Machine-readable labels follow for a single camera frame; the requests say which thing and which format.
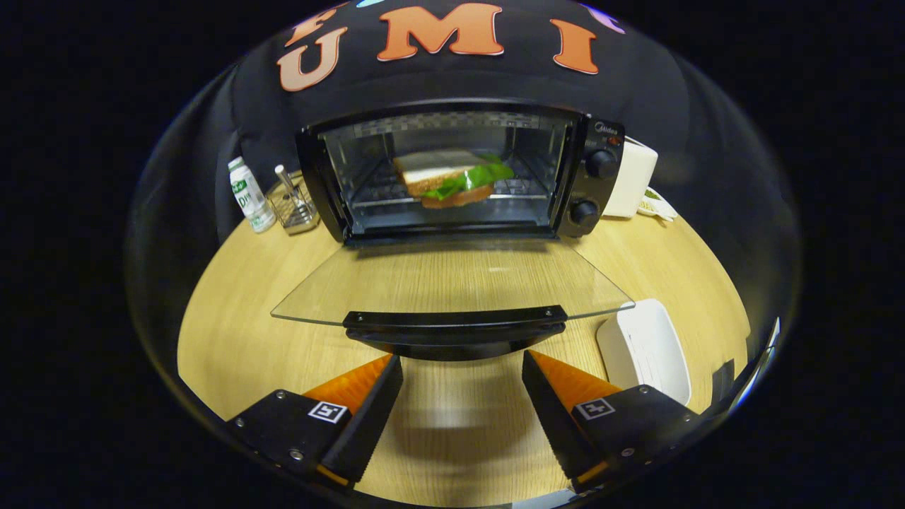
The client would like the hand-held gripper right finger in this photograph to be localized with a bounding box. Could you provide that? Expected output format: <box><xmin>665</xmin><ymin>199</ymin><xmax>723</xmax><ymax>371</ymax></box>
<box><xmin>521</xmin><ymin>349</ymin><xmax>701</xmax><ymax>495</ymax></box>

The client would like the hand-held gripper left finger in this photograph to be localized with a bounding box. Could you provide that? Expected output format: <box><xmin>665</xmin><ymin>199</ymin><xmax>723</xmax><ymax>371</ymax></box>
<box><xmin>230</xmin><ymin>353</ymin><xmax>404</xmax><ymax>491</ymax></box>

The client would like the black toaster oven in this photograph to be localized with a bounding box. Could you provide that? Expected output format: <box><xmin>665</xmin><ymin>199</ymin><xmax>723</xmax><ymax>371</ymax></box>
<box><xmin>270</xmin><ymin>99</ymin><xmax>636</xmax><ymax>362</ymax></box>

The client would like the lettuce sandwich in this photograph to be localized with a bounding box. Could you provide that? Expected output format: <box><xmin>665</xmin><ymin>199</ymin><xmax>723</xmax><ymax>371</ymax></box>
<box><xmin>392</xmin><ymin>148</ymin><xmax>516</xmax><ymax>211</ymax></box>

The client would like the white pop-up toaster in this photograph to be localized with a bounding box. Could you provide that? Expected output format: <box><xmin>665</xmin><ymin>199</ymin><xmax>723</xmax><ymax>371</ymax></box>
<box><xmin>602</xmin><ymin>136</ymin><xmax>660</xmax><ymax>219</ymax></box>

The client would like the white rectangular plate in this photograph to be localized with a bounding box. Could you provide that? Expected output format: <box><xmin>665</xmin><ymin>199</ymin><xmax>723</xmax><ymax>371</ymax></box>
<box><xmin>595</xmin><ymin>298</ymin><xmax>693</xmax><ymax>408</ymax></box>

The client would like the white divided bean dish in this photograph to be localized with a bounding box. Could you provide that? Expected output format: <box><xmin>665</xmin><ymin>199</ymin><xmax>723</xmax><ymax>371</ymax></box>
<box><xmin>636</xmin><ymin>186</ymin><xmax>679</xmax><ymax>223</ymax></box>

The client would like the white bottle green label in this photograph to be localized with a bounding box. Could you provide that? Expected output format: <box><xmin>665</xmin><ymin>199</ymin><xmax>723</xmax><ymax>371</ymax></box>
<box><xmin>227</xmin><ymin>157</ymin><xmax>278</xmax><ymax>235</ymax></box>

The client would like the metal wire holder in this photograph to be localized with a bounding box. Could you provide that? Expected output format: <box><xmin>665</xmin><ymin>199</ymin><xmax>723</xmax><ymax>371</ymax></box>
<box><xmin>266</xmin><ymin>164</ymin><xmax>321</xmax><ymax>236</ymax></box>

